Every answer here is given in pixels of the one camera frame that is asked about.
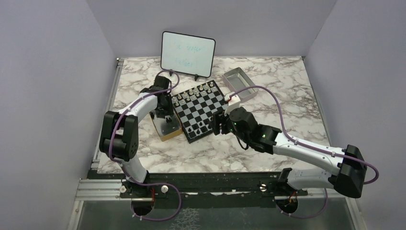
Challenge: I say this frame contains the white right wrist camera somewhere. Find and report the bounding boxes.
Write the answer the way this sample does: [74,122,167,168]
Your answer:
[224,94,241,115]

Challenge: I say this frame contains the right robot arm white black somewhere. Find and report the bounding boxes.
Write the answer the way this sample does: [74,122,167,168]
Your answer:
[210,107,367,198]

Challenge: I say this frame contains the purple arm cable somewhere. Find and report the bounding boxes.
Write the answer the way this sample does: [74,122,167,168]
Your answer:
[226,85,380,219]
[108,69,182,222]

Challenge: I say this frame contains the small whiteboard on stand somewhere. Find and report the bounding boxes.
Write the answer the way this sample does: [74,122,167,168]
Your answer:
[160,31,216,78]

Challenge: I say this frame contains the gold metal tin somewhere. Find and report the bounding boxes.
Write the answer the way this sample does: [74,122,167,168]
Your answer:
[149,110,183,142]

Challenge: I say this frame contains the row of white chess pieces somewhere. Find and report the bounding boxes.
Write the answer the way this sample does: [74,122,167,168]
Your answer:
[172,80,224,109]

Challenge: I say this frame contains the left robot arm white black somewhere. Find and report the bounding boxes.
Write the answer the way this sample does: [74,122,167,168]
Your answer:
[99,75,179,197]

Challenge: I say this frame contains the black white chessboard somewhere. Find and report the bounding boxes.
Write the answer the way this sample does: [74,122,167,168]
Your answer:
[173,94,227,143]

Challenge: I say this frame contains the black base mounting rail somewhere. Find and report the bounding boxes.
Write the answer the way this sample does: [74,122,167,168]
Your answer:
[88,170,308,210]

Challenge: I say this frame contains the silver pink metal tin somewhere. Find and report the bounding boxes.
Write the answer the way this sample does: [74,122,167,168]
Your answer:
[221,67,258,103]

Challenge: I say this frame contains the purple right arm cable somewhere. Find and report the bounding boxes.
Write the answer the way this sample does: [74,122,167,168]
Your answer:
[226,85,380,219]

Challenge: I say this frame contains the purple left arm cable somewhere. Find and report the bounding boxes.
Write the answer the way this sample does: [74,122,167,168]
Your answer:
[108,69,182,222]

